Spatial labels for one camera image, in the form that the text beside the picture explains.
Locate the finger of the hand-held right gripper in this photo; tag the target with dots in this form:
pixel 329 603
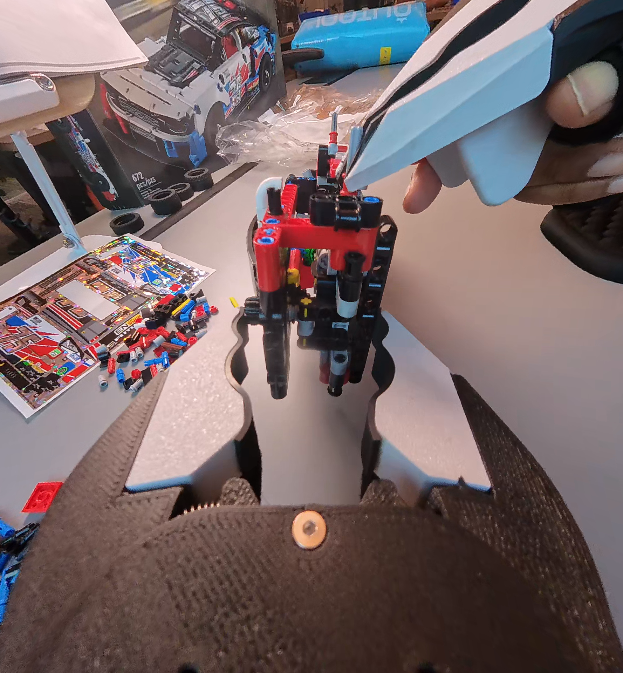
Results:
pixel 474 115
pixel 474 31

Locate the person's right hand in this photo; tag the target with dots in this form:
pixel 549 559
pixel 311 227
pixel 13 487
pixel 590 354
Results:
pixel 585 94

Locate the black chair armrest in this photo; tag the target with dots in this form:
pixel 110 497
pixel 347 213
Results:
pixel 595 247

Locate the red flat lego piece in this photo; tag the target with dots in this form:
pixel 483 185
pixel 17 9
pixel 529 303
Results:
pixel 41 497

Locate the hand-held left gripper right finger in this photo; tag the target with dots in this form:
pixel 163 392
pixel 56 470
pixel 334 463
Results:
pixel 427 420

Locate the lego instruction booklet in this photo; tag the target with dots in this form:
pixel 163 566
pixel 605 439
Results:
pixel 54 37

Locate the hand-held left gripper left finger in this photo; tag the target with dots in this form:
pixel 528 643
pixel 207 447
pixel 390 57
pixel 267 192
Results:
pixel 185 420

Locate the lego car chassis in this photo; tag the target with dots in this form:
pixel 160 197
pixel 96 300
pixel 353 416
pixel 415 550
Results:
pixel 311 231

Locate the lego set box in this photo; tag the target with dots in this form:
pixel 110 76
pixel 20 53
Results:
pixel 227 79

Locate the holographic sticker sheet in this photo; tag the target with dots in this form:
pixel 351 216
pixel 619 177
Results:
pixel 80 294

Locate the crumpled clear plastic bags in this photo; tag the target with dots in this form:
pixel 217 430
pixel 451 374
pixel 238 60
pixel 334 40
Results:
pixel 269 136

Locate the pile of mixed lego pieces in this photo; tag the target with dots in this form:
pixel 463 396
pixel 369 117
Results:
pixel 148 342

